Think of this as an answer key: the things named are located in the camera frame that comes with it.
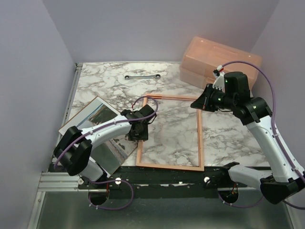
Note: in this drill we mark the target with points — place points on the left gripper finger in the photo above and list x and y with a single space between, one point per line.
143 136
132 136

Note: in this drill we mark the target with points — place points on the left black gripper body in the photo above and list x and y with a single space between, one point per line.
144 129

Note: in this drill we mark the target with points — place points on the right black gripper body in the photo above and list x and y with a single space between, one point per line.
219 98

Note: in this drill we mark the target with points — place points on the red wooden picture frame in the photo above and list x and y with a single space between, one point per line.
176 136

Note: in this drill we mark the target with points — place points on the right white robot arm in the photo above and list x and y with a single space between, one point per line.
287 175

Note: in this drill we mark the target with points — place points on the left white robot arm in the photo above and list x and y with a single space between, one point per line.
74 150

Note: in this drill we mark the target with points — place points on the landscape photo print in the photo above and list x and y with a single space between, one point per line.
111 154

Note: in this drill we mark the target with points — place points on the pink plastic storage box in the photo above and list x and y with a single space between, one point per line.
203 56

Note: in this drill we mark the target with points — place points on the silver ratchet wrench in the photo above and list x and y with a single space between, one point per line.
155 76

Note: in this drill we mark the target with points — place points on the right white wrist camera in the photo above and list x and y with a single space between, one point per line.
219 80

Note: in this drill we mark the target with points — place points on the aluminium frame rail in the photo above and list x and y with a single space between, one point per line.
52 181

